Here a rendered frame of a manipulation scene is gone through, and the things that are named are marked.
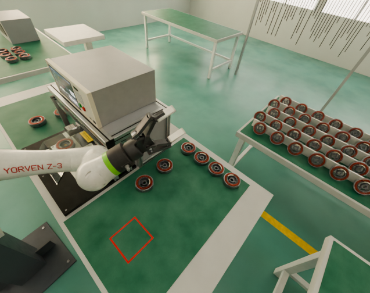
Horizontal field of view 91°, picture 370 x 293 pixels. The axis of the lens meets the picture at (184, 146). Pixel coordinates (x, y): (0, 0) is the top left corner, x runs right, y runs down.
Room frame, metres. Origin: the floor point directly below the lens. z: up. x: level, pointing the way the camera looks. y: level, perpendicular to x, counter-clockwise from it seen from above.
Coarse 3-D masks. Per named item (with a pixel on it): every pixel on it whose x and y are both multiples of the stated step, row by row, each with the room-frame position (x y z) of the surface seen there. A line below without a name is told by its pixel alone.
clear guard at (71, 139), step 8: (72, 128) 0.68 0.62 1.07; (80, 128) 0.69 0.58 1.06; (56, 136) 0.61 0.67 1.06; (64, 136) 0.62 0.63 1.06; (72, 136) 0.63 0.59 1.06; (80, 136) 0.63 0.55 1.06; (48, 144) 0.55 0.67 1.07; (56, 144) 0.56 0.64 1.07; (64, 144) 0.57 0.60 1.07; (72, 144) 0.57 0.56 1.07; (80, 144) 0.58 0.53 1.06; (88, 144) 0.59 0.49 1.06; (96, 144) 0.59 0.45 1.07; (56, 176) 0.41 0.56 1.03
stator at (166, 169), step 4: (160, 160) 0.75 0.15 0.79; (164, 160) 0.76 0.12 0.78; (168, 160) 0.76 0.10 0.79; (156, 164) 0.72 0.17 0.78; (160, 164) 0.74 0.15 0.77; (164, 164) 0.74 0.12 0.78; (168, 164) 0.75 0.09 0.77; (172, 164) 0.74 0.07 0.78; (160, 168) 0.69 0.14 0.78; (164, 168) 0.71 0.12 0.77; (168, 168) 0.70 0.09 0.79; (172, 168) 0.71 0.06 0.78; (160, 172) 0.67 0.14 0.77; (164, 172) 0.67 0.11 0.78; (168, 172) 0.68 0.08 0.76
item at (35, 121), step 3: (33, 117) 1.01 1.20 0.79; (36, 117) 1.02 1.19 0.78; (39, 117) 1.02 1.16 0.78; (42, 117) 1.02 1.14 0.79; (30, 120) 0.98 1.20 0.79; (33, 120) 0.99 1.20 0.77; (36, 120) 1.00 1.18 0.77; (39, 120) 1.01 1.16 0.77; (42, 120) 0.99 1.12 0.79; (45, 120) 1.01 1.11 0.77; (30, 123) 0.94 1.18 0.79; (33, 123) 0.95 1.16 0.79; (36, 123) 0.95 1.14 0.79; (39, 123) 0.96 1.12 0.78; (42, 123) 0.97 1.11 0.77; (33, 126) 0.94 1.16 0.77; (36, 126) 0.94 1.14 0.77; (39, 126) 0.95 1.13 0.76
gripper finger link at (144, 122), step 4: (148, 112) 0.45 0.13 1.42; (152, 116) 0.44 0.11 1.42; (144, 120) 0.43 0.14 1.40; (148, 120) 0.43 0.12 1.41; (140, 124) 0.43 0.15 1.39; (144, 124) 0.42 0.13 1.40; (136, 128) 0.43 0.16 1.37; (140, 128) 0.42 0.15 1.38; (144, 128) 0.42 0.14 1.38; (132, 132) 0.42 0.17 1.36; (140, 132) 0.41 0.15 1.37; (132, 136) 0.40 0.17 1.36; (136, 136) 0.41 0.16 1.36
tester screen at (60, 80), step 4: (52, 72) 0.90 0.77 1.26; (56, 72) 0.85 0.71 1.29; (56, 76) 0.87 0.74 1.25; (60, 76) 0.83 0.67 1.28; (56, 80) 0.90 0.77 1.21; (60, 80) 0.85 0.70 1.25; (64, 80) 0.80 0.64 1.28; (60, 84) 0.87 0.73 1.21; (64, 84) 0.82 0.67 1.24; (68, 84) 0.78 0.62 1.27; (60, 88) 0.89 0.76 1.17; (64, 88) 0.84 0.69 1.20; (68, 88) 0.80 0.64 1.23; (68, 92) 0.82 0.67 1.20; (72, 96) 0.79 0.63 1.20; (76, 100) 0.77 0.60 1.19
